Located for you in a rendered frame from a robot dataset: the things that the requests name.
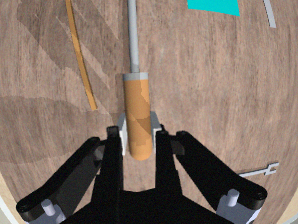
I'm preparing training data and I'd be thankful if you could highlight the grey flat bar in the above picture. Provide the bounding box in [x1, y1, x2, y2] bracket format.
[263, 0, 276, 28]

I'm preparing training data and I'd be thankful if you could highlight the grey metal hook with wooden handle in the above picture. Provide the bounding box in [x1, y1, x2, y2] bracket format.
[122, 0, 152, 161]

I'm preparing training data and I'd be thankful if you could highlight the grey combination wrench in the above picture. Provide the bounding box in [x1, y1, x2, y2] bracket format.
[238, 162, 279, 177]

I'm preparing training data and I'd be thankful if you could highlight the teal square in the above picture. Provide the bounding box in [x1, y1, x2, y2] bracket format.
[187, 0, 240, 16]

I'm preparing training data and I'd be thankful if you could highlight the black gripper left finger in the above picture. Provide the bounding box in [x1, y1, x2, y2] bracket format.
[16, 113, 128, 224]

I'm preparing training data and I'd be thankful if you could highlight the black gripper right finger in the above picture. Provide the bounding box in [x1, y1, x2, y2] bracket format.
[150, 111, 268, 224]

